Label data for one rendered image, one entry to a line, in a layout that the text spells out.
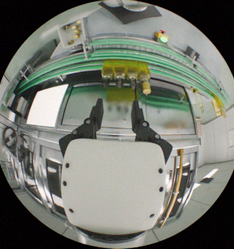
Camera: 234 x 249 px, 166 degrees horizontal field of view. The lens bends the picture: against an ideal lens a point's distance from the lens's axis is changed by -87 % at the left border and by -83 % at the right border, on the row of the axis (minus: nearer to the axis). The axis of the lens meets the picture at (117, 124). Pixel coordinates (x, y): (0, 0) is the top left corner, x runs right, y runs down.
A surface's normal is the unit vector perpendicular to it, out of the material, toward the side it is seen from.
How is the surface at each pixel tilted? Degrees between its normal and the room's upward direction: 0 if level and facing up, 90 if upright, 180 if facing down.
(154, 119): 90
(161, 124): 90
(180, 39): 0
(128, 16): 1
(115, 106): 90
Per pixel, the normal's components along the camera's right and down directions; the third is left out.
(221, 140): -1.00, -0.05
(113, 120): 0.01, -0.31
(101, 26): -0.05, 0.95
